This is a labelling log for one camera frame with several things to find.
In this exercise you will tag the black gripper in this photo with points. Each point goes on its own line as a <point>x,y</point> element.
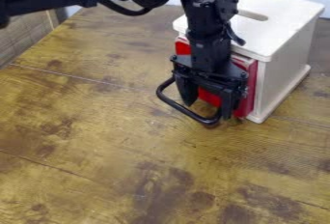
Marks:
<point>209,69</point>

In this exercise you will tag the red wooden drawer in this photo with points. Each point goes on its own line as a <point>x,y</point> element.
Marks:
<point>247,64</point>

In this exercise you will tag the black metal drawer handle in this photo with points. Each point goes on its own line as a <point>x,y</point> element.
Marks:
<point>205,121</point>

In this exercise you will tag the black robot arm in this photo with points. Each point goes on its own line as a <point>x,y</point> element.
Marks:
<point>209,17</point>

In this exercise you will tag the white wooden cabinet box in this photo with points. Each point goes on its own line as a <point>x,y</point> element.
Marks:
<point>277,28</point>

